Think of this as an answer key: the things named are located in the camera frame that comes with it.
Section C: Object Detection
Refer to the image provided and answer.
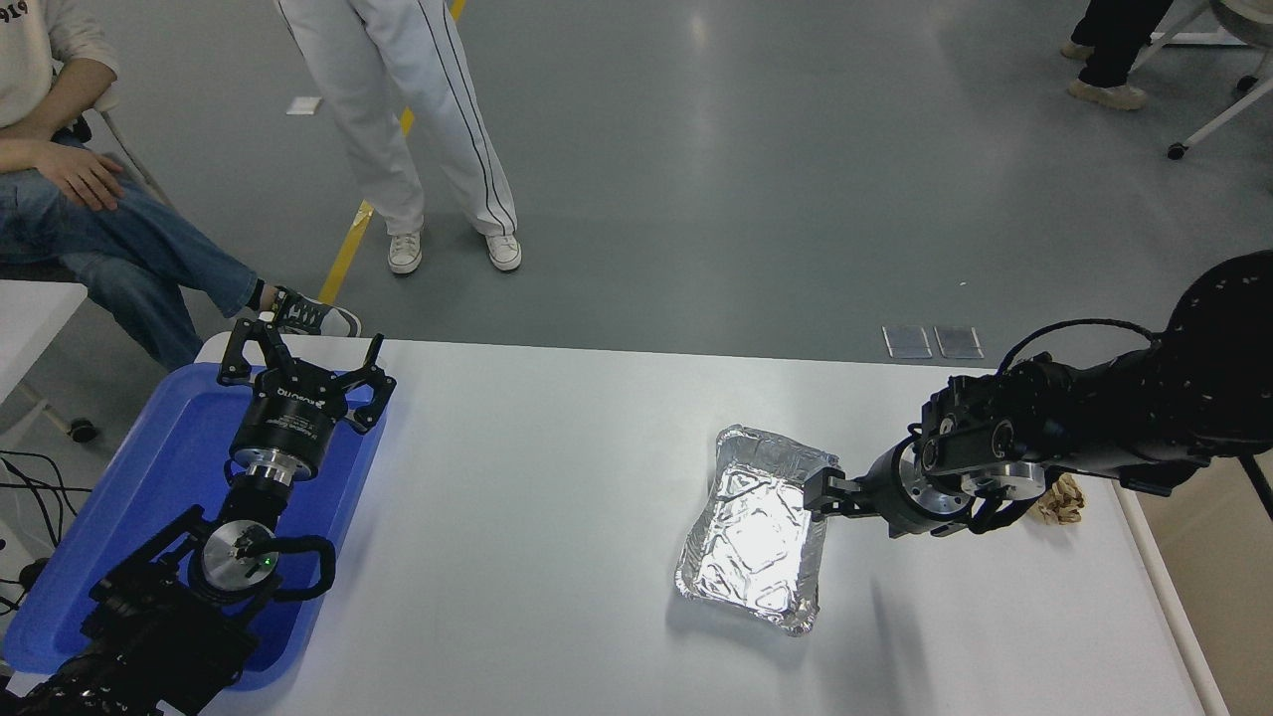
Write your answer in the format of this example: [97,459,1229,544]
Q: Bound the white wheeled stand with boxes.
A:
[1132,0,1273,162]

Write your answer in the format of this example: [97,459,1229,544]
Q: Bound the walking person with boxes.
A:
[1060,0,1177,111]

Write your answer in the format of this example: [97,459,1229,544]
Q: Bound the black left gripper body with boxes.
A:
[231,368,351,470]

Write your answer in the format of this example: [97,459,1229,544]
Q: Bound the blue plastic tray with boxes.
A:
[3,362,389,692]

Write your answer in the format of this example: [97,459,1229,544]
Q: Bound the white side table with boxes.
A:
[0,280,100,445]

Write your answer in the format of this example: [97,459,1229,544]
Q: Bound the seated person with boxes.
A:
[0,0,362,371]

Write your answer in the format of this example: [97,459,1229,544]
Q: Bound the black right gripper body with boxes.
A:
[861,441,974,539]

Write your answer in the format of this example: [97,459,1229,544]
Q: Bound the black cable bundle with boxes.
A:
[0,449,92,618]

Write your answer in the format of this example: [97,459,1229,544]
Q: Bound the seated person's right hand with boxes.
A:
[35,139,126,213]

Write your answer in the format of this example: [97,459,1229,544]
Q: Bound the silver foil tray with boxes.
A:
[674,425,844,635]

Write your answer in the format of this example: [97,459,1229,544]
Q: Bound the standing person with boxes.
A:
[273,0,523,275]

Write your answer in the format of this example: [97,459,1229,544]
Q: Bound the large pale bin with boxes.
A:
[1112,452,1273,716]

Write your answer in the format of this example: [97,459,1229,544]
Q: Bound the crumpled tan paper ball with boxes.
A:
[1034,472,1087,525]

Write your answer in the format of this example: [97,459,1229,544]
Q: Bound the grey chair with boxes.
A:
[0,85,178,284]

